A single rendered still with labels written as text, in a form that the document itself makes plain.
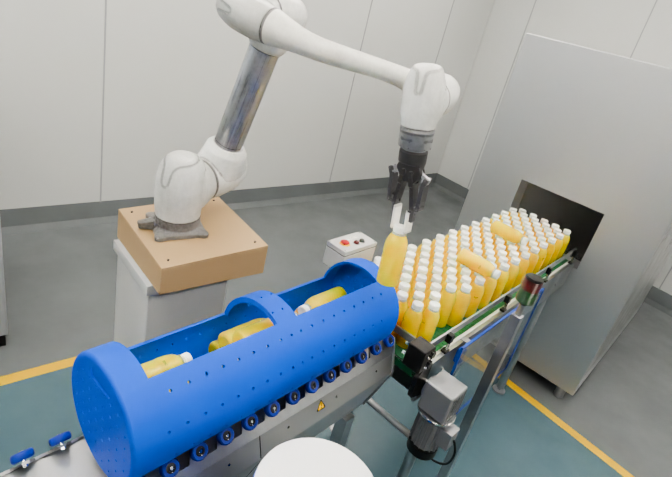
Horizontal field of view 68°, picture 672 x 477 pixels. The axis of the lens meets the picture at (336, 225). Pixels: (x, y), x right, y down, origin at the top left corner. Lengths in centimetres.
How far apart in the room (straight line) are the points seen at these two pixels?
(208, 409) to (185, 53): 323
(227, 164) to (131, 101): 226
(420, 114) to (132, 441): 94
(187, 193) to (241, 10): 60
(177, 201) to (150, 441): 85
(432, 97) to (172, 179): 87
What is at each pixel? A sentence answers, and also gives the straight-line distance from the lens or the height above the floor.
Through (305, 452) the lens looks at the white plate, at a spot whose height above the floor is 104.
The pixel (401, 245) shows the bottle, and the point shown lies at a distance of 140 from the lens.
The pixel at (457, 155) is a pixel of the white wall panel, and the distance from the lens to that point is 648.
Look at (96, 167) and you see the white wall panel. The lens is 409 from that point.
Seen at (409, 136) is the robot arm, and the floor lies 170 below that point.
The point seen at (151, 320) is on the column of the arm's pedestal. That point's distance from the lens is 184.
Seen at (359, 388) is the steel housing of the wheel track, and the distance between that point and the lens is 170.
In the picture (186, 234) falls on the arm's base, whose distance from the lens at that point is 178.
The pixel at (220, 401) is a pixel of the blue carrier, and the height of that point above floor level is 114.
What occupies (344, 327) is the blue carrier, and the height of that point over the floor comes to 116.
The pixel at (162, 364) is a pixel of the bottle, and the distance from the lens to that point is 127.
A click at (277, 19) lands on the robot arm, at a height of 187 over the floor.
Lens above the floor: 198
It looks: 25 degrees down
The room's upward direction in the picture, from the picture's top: 14 degrees clockwise
